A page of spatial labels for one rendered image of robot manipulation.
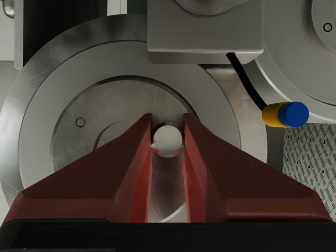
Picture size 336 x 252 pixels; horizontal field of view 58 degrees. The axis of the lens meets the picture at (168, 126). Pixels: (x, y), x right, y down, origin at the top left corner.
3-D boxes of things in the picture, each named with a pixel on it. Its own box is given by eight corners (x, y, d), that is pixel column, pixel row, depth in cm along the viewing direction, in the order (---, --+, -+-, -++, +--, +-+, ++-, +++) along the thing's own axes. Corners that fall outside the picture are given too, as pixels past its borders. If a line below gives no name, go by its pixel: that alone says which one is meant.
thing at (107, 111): (21, 117, 14) (165, 49, 14) (39, 117, 16) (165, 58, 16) (90, 259, 15) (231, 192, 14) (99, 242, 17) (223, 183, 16)
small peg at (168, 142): (153, 161, 12) (146, 125, 12) (155, 153, 14) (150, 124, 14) (189, 154, 12) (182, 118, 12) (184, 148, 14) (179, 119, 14)
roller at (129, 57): (243, 40, 15) (241, 264, 16) (194, 89, 41) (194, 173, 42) (16, 38, 15) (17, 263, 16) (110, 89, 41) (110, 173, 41)
